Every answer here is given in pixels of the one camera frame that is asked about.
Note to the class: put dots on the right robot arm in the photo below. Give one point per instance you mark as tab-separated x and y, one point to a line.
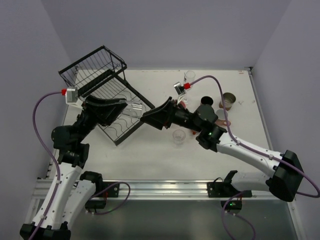
280	173

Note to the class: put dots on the black wire dish rack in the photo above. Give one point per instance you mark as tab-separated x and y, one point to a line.
101	74

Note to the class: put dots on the white and brown tumbler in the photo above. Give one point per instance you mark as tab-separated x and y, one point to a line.
228	100

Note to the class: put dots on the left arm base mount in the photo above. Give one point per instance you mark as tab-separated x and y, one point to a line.
103	191

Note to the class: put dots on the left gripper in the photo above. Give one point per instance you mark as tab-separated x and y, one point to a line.
90	109

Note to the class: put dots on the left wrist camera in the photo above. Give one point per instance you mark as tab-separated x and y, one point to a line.
72	96

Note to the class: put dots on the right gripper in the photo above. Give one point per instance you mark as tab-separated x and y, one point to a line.
170	113

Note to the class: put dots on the aluminium mounting rail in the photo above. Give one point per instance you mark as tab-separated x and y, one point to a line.
160	190

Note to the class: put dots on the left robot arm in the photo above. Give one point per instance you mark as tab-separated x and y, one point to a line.
71	187

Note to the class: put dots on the clear champagne flute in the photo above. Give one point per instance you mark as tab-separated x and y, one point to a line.
189	76

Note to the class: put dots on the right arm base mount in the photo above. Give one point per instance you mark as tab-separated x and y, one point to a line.
222	188

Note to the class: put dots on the clear faceted glass tumbler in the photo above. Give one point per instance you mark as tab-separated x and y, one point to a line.
179	136

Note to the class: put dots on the pink plastic cup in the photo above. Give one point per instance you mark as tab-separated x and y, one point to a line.
182	104

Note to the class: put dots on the clear glass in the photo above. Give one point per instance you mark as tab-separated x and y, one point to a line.
134	109

